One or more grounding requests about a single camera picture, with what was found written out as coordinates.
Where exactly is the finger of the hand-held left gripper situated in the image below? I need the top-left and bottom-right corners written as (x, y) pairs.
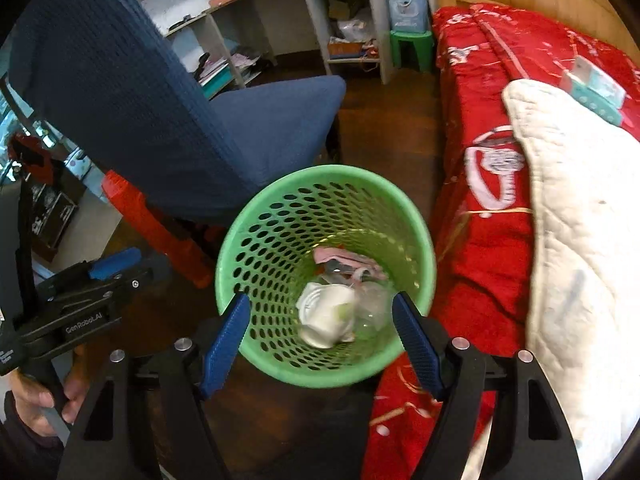
top-left (35, 246), bottom-right (151, 306)

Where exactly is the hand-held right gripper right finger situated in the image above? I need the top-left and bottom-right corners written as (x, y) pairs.
top-left (391, 291), bottom-right (585, 480)

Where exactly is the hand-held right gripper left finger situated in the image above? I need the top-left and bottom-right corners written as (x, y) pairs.
top-left (57, 292), bottom-right (252, 480)

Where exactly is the large clear plastic lid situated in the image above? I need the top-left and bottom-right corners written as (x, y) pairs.
top-left (350, 280), bottom-right (398, 343)

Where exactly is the white paper cup green leaf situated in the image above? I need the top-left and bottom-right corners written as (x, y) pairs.
top-left (296, 282), bottom-right (357, 348)

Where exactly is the pink white plastic wrapper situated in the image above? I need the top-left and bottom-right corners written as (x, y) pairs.
top-left (312, 246), bottom-right (388, 283)

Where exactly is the green perforated plastic basket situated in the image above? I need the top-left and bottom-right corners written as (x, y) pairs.
top-left (215, 165), bottom-right (438, 390)

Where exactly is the person's left forearm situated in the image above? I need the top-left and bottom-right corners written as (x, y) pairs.
top-left (0, 392), bottom-right (68, 480)

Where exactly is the person's left hand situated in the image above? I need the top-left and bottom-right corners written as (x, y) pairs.
top-left (9, 355), bottom-right (93, 438)

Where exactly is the orange plastic object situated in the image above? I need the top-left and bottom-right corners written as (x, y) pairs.
top-left (101, 169), bottom-right (217, 289)

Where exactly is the dark cabinet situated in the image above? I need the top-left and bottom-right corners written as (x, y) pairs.
top-left (27, 172), bottom-right (81, 263)

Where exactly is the red object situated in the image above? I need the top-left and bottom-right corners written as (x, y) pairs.
top-left (7, 132), bottom-right (63, 187)

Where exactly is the blue fabric chair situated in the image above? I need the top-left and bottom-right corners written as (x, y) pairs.
top-left (7, 0), bottom-right (347, 226)

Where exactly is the white quilted blanket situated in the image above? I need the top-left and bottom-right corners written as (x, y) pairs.
top-left (457, 79), bottom-right (640, 480)

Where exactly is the stack of magazines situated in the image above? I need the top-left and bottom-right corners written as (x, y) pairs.
top-left (196, 50), bottom-right (263, 96)

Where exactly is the green plastic stool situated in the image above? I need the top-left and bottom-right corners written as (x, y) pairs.
top-left (389, 30), bottom-right (435, 73)

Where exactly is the teal tissue pack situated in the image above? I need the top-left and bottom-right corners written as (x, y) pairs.
top-left (559, 71), bottom-right (623, 126)

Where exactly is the orange box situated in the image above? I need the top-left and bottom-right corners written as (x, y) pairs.
top-left (327, 40), bottom-right (366, 58)

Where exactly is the white tissue pack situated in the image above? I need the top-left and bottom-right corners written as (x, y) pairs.
top-left (572, 56), bottom-right (627, 108)

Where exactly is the white shelving desk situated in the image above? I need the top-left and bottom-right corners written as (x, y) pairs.
top-left (120, 0), bottom-right (396, 101)

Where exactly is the blue paper bag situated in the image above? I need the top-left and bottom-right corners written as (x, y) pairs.
top-left (384, 0), bottom-right (430, 33)

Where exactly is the brown cardboard box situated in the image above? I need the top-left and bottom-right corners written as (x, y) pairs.
top-left (327, 0), bottom-right (358, 21)

